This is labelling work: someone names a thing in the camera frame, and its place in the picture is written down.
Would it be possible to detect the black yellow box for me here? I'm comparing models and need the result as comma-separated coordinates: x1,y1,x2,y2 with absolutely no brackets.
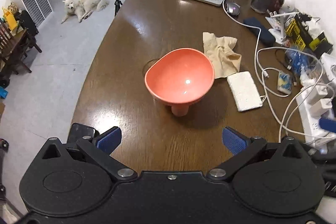
285,12,333,58

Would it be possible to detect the white phone charger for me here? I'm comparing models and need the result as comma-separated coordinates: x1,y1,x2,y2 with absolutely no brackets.
309,98,332,117
307,85,328,106

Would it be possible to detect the white drawer shelf unit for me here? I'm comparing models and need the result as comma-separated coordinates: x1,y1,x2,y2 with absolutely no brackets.
11,0,53,28

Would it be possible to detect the white charging cable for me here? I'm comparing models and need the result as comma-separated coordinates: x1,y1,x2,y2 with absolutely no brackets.
222,0,336,144

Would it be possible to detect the computer mouse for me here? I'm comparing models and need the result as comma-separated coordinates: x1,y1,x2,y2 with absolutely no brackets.
226,2,240,17

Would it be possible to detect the white power strip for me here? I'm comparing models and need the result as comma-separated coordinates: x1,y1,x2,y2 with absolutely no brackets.
295,85,335,150

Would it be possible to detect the dark wooden chair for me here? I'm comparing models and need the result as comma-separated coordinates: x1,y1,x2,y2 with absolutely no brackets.
0,9,43,83

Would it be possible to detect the blue patterned sponge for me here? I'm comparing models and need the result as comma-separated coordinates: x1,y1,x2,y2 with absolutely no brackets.
227,71,263,112

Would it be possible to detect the white dog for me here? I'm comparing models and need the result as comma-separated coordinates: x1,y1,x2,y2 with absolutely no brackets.
61,0,110,24

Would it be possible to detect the dark blue glasses case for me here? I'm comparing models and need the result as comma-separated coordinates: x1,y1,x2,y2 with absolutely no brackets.
243,17,276,47

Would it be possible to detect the blue plastic bag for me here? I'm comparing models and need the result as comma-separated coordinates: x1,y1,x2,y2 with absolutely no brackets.
285,48,317,77

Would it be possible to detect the orange footed bowl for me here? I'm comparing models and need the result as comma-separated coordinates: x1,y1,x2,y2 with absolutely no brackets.
145,48,215,117

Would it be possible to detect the beige cleaning cloth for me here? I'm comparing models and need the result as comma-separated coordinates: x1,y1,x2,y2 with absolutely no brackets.
203,32,242,79

